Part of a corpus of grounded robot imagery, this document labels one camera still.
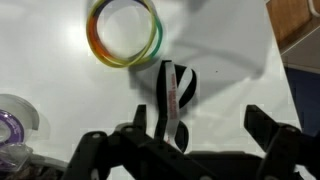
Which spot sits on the yellow green rubber wristband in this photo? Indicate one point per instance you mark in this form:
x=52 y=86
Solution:
x=124 y=27

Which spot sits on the clear tape dispenser purple roll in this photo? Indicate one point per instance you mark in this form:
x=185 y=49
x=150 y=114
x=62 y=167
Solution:
x=18 y=120

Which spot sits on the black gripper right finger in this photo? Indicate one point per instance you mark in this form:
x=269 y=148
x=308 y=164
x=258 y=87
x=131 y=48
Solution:
x=285 y=146

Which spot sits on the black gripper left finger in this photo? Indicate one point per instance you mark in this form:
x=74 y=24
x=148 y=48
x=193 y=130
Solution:
x=157 y=157

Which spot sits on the rainbow rubber wristband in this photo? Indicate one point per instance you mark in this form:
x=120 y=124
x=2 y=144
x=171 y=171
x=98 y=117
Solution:
x=146 y=54

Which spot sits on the black sunglasses with white tag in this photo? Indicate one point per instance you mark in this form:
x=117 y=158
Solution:
x=175 y=88

